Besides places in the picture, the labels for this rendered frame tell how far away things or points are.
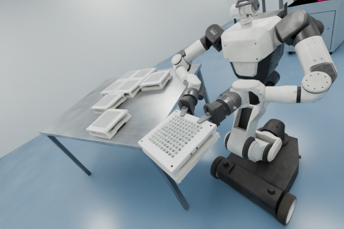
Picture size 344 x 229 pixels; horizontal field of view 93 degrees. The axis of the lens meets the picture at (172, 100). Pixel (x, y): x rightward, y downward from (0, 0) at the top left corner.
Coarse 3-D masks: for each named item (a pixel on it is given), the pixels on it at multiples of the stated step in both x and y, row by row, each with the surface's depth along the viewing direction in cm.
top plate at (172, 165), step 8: (176, 112) 79; (192, 120) 70; (208, 128) 63; (216, 128) 63; (144, 136) 73; (200, 136) 61; (208, 136) 61; (144, 144) 69; (152, 144) 67; (160, 144) 65; (168, 144) 64; (184, 144) 61; (192, 144) 59; (200, 144) 59; (152, 152) 63; (160, 152) 62; (184, 152) 58; (192, 152) 58; (160, 160) 59; (168, 160) 57; (176, 160) 56; (184, 160) 56; (168, 168) 55; (176, 168) 54
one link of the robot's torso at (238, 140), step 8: (264, 104) 95; (240, 112) 106; (248, 112) 103; (256, 112) 95; (264, 112) 100; (240, 120) 107; (248, 120) 103; (256, 120) 101; (232, 128) 105; (240, 128) 104; (248, 128) 97; (232, 136) 104; (240, 136) 100; (248, 136) 99; (232, 144) 103; (240, 144) 99; (248, 144) 97; (232, 152) 106; (240, 152) 99
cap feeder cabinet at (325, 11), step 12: (300, 0) 253; (312, 0) 232; (336, 0) 204; (288, 12) 249; (312, 12) 228; (324, 12) 218; (336, 12) 210; (324, 24) 225; (336, 24) 216; (324, 36) 232; (336, 36) 225; (288, 48) 277; (336, 48) 238
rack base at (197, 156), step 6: (210, 138) 65; (216, 138) 65; (204, 144) 63; (210, 144) 63; (144, 150) 72; (198, 150) 62; (204, 150) 62; (150, 156) 68; (192, 156) 61; (198, 156) 60; (156, 162) 65; (186, 162) 60; (192, 162) 59; (162, 168) 62; (180, 168) 58; (186, 168) 57; (168, 174) 60; (180, 174) 56; (186, 174) 58; (180, 180) 57
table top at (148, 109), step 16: (192, 64) 174; (112, 80) 233; (176, 80) 156; (96, 96) 201; (144, 96) 152; (160, 96) 141; (176, 96) 131; (64, 112) 193; (80, 112) 175; (128, 112) 137; (144, 112) 128; (160, 112) 120; (48, 128) 171; (64, 128) 156; (80, 128) 144; (128, 128) 117; (144, 128) 110; (112, 144) 111; (128, 144) 103
